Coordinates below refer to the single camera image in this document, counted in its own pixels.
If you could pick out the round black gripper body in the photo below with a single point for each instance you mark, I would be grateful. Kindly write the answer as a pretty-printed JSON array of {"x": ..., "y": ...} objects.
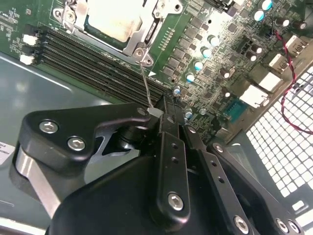
[{"x": 110, "y": 200}]

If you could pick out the metal socket cover frame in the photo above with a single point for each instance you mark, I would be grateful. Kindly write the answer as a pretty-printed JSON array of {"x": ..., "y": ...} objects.
[{"x": 132, "y": 44}]

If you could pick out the silver topped CPU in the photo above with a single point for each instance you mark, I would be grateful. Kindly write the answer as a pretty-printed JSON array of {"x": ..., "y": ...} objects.
[{"x": 112, "y": 17}]

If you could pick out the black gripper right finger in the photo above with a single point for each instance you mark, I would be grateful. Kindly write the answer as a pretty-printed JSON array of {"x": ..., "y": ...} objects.
[{"x": 217, "y": 171}]

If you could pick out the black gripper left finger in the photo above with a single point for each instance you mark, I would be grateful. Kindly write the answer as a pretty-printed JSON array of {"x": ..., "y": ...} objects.
[{"x": 61, "y": 127}]

